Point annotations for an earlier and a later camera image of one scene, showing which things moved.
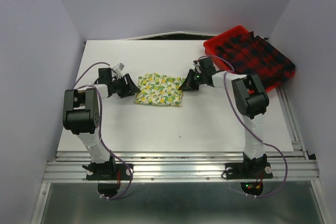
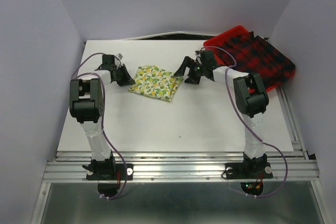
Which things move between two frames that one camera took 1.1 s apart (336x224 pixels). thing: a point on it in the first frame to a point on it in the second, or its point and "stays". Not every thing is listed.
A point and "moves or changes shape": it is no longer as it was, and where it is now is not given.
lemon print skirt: x=159 y=89 moves or changes shape
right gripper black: x=188 y=83 to x=186 y=62
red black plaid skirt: x=248 y=53 stays
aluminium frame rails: x=187 y=166 stays
